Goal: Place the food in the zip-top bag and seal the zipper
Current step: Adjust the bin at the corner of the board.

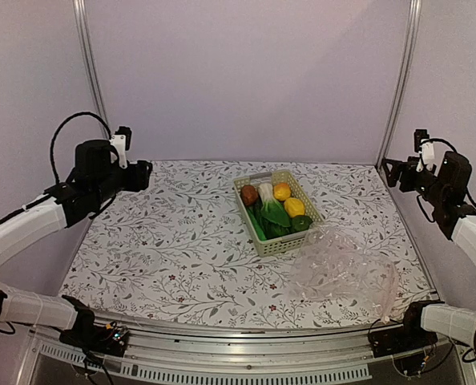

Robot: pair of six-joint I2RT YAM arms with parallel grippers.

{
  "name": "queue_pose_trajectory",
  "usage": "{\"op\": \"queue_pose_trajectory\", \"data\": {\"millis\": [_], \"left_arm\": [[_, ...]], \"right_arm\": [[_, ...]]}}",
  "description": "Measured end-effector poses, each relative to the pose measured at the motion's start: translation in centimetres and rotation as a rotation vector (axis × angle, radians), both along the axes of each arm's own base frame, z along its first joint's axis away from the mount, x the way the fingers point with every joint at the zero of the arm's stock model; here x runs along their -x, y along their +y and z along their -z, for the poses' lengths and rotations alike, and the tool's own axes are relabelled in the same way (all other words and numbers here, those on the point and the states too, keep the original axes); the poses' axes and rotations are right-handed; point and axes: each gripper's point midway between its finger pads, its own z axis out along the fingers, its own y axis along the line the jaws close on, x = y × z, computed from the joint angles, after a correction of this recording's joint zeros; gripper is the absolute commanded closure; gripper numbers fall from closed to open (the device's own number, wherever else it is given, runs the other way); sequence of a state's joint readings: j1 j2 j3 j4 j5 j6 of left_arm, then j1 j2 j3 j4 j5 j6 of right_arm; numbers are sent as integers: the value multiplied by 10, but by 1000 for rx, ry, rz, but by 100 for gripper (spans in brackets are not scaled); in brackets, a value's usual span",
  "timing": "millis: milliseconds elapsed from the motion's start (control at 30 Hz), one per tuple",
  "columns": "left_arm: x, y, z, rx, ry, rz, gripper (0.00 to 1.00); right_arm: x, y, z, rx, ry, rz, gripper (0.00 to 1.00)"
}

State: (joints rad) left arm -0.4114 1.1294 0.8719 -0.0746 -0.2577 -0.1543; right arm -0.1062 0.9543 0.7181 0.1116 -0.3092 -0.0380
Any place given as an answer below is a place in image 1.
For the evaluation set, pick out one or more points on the green cucumber toy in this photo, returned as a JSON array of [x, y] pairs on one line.
[[255, 224]]

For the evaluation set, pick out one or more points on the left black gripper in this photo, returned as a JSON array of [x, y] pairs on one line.
[[139, 176]]

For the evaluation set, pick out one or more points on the aluminium frame post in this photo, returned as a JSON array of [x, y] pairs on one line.
[[410, 42], [82, 26]]

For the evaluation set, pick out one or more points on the left aluminium frame post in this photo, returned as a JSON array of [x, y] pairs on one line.
[[82, 26]]

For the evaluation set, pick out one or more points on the brown potato toy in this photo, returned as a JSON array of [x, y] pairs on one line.
[[249, 195]]

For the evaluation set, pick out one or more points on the green pepper toy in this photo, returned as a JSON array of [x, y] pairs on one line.
[[300, 223]]

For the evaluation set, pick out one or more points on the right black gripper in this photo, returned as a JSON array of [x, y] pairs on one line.
[[409, 168]]

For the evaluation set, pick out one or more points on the clear zip top bag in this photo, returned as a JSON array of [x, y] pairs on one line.
[[330, 265]]

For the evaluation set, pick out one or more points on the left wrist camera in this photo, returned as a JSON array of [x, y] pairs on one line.
[[120, 143]]

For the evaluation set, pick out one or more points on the beige perforated plastic basket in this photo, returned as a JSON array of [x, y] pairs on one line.
[[279, 239]]

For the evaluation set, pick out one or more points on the yellow lemon toy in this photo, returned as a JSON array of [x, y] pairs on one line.
[[294, 207]]

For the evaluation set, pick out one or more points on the bok choy toy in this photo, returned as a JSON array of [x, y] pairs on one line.
[[272, 210]]

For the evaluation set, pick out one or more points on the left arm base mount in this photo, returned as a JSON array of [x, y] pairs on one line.
[[110, 339]]

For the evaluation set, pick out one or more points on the right aluminium frame post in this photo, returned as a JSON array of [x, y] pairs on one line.
[[410, 42]]

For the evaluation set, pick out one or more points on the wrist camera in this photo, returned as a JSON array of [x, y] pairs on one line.
[[120, 143], [425, 150]]

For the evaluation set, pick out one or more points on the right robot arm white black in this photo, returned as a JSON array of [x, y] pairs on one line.
[[445, 190]]

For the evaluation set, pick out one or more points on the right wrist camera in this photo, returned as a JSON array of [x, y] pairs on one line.
[[425, 150]]

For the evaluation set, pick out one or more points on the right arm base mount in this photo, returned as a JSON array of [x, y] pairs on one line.
[[402, 341]]

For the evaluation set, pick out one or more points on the aluminium front rail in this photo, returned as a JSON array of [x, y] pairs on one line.
[[175, 353]]

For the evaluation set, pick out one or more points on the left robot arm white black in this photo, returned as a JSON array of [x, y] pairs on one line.
[[101, 172]]

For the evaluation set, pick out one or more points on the floral tablecloth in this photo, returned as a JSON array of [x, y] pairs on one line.
[[181, 251]]

